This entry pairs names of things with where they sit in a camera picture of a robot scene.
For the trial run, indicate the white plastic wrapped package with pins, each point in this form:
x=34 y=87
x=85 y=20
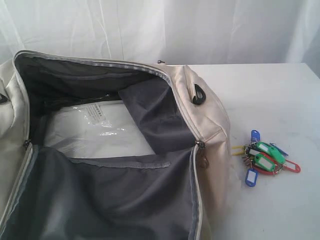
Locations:
x=96 y=130

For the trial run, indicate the colourful key tag bunch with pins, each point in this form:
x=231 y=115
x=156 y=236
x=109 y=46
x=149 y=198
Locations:
x=263 y=158

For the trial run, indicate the beige fabric duffel bag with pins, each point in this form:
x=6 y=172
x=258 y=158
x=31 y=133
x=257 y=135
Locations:
x=175 y=194

